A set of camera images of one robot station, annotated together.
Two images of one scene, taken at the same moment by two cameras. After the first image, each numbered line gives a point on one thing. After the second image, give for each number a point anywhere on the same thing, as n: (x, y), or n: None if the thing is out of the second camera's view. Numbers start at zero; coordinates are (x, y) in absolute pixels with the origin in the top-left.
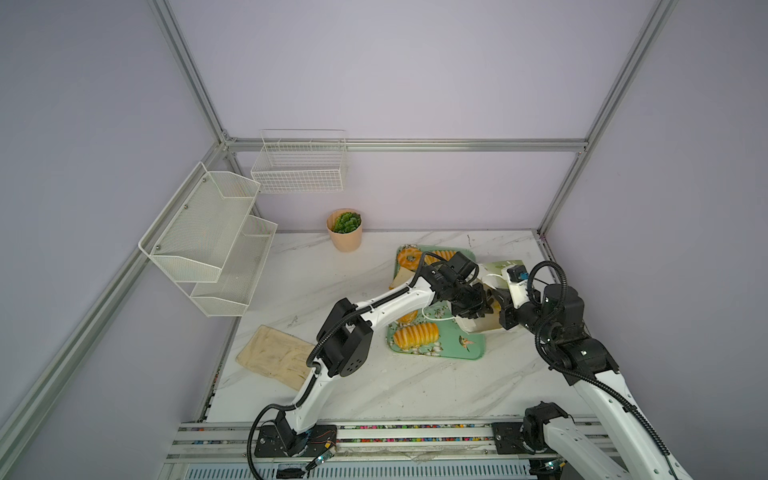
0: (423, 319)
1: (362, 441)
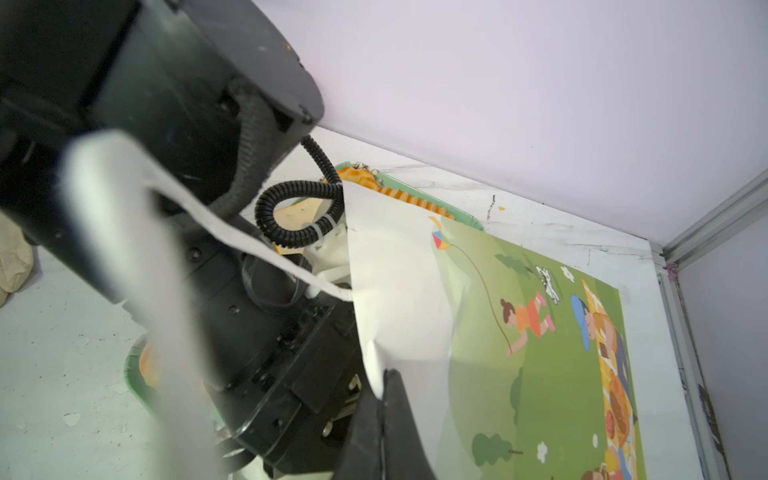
0: (143, 356)
1: None
